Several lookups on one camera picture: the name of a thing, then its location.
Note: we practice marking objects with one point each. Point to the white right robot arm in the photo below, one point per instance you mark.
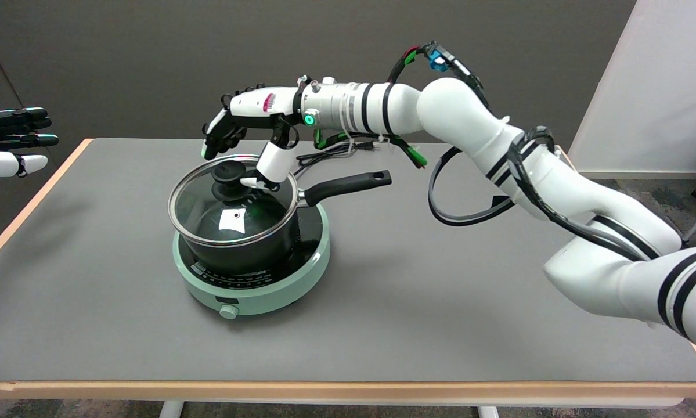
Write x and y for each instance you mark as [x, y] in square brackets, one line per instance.
[556, 180]

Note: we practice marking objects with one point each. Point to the white table leg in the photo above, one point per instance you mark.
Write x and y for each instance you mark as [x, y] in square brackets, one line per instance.
[171, 410]
[488, 412]

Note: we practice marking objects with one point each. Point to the green induction cooker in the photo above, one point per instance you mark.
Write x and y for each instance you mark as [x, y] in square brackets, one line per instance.
[278, 290]

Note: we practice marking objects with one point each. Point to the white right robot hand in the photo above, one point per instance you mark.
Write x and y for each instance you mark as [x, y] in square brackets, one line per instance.
[252, 104]

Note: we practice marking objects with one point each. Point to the glass pot lid black knob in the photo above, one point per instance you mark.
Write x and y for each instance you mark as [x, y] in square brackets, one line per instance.
[208, 217]

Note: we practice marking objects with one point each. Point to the white partition panel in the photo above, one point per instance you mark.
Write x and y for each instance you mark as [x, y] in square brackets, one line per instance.
[661, 87]

